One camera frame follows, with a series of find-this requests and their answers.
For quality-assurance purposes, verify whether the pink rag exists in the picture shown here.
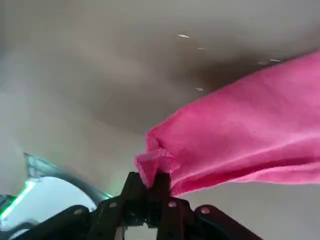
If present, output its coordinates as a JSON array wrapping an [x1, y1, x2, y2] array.
[[134, 48, 320, 198]]

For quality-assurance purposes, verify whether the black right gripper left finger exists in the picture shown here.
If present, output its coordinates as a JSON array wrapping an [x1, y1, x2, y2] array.
[[11, 171, 151, 240]]

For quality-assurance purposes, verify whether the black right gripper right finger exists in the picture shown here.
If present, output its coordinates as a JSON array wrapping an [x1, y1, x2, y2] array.
[[149, 172, 263, 240]]

